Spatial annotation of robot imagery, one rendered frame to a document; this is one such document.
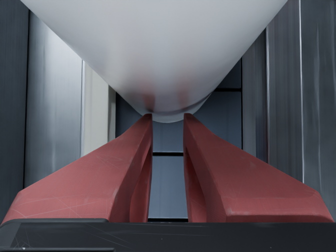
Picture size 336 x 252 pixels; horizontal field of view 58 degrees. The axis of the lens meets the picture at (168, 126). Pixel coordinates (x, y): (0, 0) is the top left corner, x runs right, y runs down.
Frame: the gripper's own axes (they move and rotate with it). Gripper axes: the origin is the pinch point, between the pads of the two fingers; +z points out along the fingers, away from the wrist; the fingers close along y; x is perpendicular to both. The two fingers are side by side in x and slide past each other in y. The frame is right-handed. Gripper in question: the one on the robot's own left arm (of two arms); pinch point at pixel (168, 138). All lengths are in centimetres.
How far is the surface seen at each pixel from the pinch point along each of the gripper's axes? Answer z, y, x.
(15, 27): 11.7, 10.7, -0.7
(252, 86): 6.4, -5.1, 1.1
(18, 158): 6.6, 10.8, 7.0
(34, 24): 13.9, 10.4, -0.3
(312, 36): 13.1, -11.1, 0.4
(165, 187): 2.5, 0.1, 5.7
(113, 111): 3.4, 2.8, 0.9
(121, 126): 4.8, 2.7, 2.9
